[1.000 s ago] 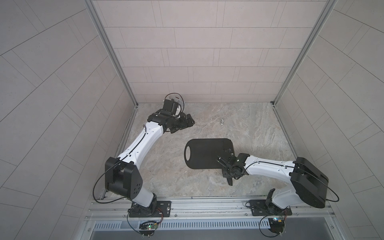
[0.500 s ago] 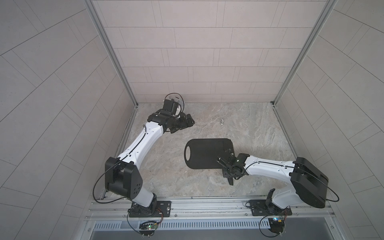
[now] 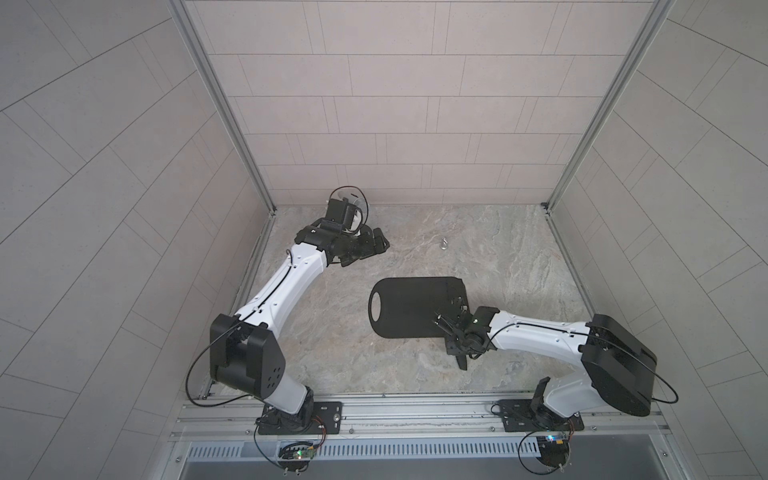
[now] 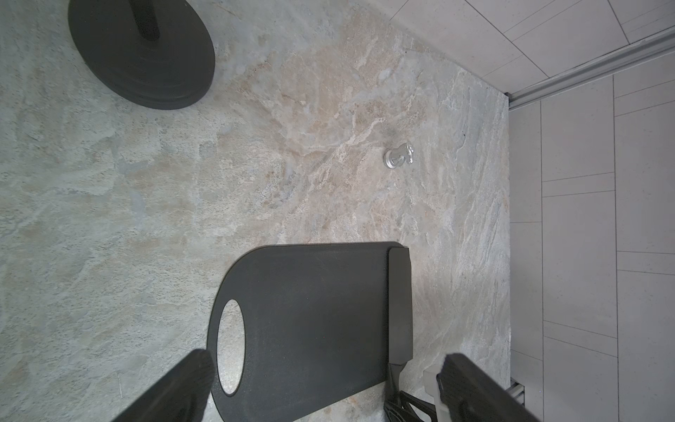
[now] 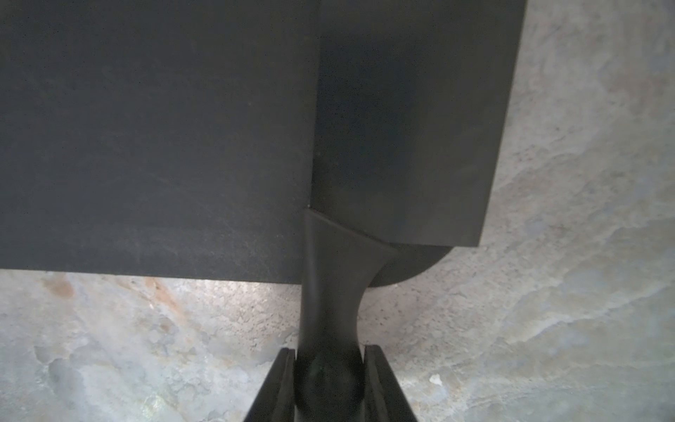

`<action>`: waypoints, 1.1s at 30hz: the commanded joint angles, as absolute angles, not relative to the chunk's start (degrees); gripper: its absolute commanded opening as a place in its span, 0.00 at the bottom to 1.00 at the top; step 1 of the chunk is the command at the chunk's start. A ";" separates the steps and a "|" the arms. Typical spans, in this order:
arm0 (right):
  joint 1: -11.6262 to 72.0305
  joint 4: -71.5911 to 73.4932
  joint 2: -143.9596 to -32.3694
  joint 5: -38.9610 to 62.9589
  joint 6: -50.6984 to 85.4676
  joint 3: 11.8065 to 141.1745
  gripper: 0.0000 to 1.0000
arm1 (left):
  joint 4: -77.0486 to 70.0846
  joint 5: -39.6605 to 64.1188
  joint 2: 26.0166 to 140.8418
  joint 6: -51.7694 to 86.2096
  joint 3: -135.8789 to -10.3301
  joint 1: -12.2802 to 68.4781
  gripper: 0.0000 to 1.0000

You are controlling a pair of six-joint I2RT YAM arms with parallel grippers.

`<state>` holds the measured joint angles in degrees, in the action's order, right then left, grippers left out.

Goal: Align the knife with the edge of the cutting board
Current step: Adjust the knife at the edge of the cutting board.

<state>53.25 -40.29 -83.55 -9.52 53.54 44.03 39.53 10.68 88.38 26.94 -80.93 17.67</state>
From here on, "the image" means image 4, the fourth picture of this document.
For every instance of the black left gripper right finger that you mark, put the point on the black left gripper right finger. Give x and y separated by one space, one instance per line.
471 395

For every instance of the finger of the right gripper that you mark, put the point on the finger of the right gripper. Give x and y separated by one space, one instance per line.
403 407

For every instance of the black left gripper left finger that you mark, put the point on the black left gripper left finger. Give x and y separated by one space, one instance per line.
180 395

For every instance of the black knife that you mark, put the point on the black knife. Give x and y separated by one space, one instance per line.
400 327

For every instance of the black cutting board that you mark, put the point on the black cutting board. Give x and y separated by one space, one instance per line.
315 327

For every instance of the small silver metal fitting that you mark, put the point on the small silver metal fitting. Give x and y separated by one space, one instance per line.
399 156

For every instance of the black microphone stand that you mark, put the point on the black microphone stand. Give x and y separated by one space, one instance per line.
157 54

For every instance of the right corner aluminium post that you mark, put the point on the right corner aluminium post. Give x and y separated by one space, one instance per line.
645 50

